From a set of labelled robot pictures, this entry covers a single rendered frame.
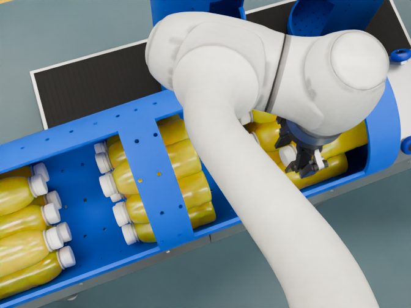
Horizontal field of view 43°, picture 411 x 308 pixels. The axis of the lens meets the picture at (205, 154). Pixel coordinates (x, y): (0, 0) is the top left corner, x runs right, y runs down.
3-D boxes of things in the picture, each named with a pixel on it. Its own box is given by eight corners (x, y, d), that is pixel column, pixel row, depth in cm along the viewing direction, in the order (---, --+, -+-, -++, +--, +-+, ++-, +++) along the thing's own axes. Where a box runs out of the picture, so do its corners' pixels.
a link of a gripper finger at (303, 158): (318, 128, 84) (322, 135, 84) (310, 159, 94) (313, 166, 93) (295, 135, 84) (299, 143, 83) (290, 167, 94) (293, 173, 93)
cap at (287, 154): (292, 165, 103) (284, 168, 102) (285, 146, 103) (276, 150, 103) (298, 162, 99) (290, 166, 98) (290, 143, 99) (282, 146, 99)
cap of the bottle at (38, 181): (30, 183, 95) (40, 179, 95) (30, 172, 98) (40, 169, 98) (38, 200, 97) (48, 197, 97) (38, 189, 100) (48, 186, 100)
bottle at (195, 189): (207, 193, 103) (128, 222, 101) (198, 163, 101) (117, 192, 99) (215, 205, 97) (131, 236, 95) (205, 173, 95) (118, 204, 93)
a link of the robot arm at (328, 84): (368, 79, 74) (276, 56, 74) (413, 25, 59) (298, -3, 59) (354, 151, 71) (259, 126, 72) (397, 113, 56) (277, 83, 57)
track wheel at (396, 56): (415, 57, 121) (414, 49, 120) (398, 63, 120) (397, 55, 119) (404, 54, 125) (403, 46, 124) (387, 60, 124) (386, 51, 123)
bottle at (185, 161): (205, 177, 95) (118, 208, 93) (197, 162, 101) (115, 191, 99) (196, 145, 92) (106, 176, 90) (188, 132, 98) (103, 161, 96)
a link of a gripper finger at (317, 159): (317, 127, 82) (332, 155, 80) (312, 143, 87) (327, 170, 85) (303, 132, 82) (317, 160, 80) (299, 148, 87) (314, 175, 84)
